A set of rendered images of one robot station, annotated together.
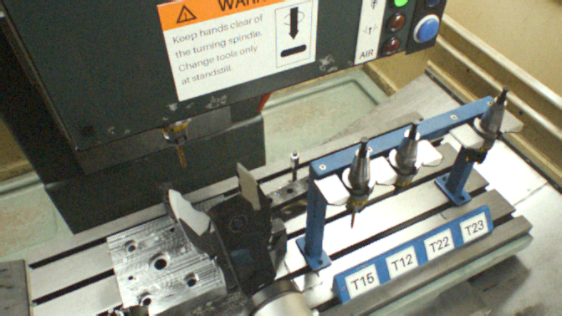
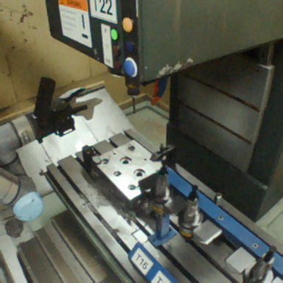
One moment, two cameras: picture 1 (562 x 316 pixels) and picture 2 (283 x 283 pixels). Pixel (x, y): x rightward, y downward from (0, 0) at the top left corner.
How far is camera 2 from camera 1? 0.79 m
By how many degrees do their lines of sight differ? 58
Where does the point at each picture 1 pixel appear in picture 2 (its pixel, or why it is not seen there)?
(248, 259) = (38, 102)
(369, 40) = (107, 52)
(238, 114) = (255, 172)
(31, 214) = not seen: hidden behind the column
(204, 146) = (228, 170)
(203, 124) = (231, 155)
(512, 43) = not seen: outside the picture
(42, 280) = (117, 137)
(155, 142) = (207, 141)
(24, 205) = not seen: hidden behind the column
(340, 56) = (99, 53)
